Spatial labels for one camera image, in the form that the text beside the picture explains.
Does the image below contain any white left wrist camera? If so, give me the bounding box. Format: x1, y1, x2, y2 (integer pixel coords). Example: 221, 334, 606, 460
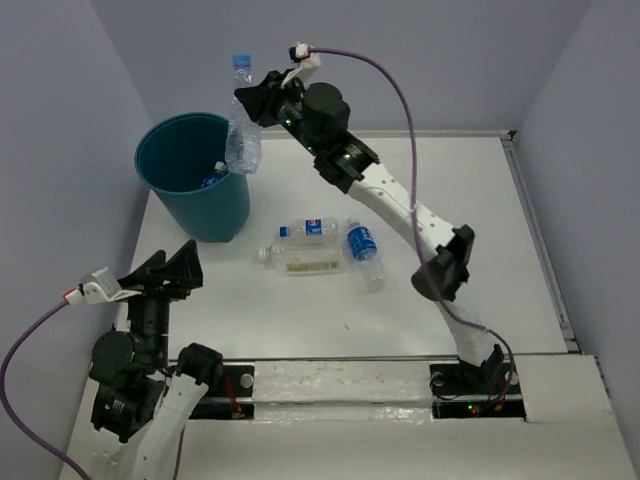
63, 267, 140, 306

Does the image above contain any blue cap Pepsi bottle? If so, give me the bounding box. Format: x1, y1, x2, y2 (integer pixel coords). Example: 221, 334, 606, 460
278, 217, 340, 238

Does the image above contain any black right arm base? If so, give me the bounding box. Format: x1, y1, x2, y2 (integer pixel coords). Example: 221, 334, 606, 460
429, 362, 526, 420

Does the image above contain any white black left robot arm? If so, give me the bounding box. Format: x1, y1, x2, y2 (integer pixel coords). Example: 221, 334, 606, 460
82, 240, 223, 479

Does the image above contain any blue label white cap bottle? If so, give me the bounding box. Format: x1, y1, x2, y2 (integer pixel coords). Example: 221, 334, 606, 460
200, 161, 228, 189

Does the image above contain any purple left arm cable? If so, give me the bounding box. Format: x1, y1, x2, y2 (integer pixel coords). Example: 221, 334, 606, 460
0, 298, 189, 480

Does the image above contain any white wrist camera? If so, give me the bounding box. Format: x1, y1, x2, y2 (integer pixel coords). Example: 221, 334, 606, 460
63, 267, 140, 306
280, 42, 322, 89

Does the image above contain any large clear square bottle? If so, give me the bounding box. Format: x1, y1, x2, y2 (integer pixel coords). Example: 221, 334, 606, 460
257, 238, 344, 275

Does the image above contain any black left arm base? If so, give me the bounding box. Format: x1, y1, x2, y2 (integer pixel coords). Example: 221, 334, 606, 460
158, 362, 256, 421

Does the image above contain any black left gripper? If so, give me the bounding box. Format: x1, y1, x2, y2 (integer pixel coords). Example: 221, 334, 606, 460
114, 235, 205, 364

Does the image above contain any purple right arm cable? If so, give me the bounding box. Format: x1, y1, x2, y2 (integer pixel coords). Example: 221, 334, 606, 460
309, 45, 517, 401

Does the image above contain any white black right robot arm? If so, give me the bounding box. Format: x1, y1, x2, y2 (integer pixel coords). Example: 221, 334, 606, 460
234, 71, 515, 392

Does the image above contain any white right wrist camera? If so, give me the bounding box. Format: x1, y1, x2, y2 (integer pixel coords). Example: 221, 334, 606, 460
280, 42, 322, 89

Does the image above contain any white front platform board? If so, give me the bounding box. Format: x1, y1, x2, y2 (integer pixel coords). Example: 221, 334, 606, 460
69, 354, 637, 479

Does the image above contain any crushed bluish blue cap bottle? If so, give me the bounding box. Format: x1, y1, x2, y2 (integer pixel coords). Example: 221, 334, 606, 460
225, 53, 262, 175

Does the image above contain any teal plastic bin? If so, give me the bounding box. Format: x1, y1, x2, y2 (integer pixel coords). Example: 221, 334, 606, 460
134, 112, 250, 243

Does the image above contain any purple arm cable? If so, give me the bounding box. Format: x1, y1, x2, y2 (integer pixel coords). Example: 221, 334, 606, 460
0, 298, 189, 480
309, 45, 517, 401

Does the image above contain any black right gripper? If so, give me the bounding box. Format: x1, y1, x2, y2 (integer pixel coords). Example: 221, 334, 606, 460
236, 67, 326, 157

